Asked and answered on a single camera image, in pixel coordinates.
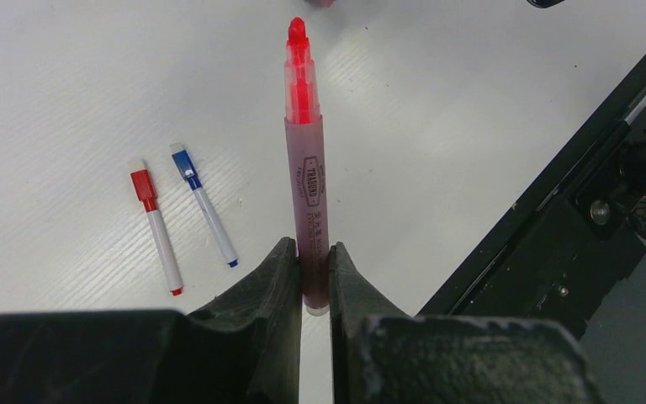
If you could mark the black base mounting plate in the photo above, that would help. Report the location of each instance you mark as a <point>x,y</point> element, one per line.
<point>567,241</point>

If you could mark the blue pen cap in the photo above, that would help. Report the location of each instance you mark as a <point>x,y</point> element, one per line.
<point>185,166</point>

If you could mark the pink translucent pen cap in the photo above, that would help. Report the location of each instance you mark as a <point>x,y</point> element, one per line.
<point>321,3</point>

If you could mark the white blue marker pen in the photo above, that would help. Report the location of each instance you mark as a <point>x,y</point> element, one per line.
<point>216,226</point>

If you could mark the white red marker pen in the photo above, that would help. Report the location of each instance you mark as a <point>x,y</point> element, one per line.
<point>166,254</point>

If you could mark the red pen cap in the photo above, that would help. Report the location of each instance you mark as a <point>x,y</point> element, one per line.
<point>143,185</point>

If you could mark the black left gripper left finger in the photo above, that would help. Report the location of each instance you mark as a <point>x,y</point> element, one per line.
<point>242,347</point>

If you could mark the pink marker pen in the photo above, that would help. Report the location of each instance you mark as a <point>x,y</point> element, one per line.
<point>304,134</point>

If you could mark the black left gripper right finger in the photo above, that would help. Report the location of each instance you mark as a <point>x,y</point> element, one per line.
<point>382,355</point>

